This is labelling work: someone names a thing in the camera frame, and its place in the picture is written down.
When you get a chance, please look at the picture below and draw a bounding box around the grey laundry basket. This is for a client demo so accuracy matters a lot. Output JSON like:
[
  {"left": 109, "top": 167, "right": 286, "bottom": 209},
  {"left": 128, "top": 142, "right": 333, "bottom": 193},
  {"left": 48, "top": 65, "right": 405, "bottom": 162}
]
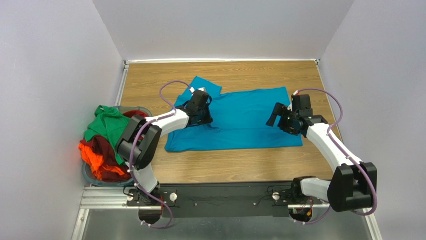
[{"left": 81, "top": 106, "right": 154, "bottom": 188}]

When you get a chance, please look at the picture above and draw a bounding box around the blue t shirt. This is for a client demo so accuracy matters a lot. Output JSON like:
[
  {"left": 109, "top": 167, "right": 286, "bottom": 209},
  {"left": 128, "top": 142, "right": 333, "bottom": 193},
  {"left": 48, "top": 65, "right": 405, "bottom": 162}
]
[{"left": 165, "top": 76, "right": 303, "bottom": 153}]

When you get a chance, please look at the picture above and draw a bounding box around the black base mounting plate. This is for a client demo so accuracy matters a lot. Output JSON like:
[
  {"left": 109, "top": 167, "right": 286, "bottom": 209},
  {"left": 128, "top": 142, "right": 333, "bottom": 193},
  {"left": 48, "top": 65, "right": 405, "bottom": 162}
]
[{"left": 123, "top": 181, "right": 320, "bottom": 226}]

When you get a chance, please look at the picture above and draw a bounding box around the dark red t shirt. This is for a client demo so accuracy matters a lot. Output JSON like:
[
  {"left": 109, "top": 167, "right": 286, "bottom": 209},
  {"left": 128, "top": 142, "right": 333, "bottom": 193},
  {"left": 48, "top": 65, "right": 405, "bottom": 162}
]
[{"left": 79, "top": 110, "right": 149, "bottom": 182}]

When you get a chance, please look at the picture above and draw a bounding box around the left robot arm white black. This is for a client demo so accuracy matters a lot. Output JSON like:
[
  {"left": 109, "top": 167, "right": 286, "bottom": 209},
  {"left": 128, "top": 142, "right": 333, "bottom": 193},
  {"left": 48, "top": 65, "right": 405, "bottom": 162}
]
[{"left": 115, "top": 87, "right": 213, "bottom": 205}]

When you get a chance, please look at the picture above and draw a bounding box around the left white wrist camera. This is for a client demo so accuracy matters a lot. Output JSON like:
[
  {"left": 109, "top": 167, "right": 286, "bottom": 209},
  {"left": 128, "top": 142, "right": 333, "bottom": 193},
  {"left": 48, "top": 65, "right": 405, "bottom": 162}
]
[{"left": 189, "top": 87, "right": 207, "bottom": 95}]

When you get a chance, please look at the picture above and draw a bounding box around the orange t shirt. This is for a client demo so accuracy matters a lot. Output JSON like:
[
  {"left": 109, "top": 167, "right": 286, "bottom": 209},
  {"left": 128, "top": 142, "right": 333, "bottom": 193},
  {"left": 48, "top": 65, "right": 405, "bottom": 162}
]
[{"left": 78, "top": 143, "right": 130, "bottom": 183}]

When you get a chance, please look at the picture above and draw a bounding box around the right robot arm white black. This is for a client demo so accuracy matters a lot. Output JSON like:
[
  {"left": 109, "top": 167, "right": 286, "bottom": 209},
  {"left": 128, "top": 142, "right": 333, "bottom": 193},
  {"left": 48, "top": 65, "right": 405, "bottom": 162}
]
[{"left": 266, "top": 93, "right": 378, "bottom": 215}]

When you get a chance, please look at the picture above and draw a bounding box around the green t shirt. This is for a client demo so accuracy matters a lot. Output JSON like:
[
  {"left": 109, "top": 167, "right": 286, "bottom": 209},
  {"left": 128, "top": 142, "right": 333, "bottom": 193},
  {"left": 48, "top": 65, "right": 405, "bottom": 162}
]
[{"left": 83, "top": 105, "right": 131, "bottom": 165}]

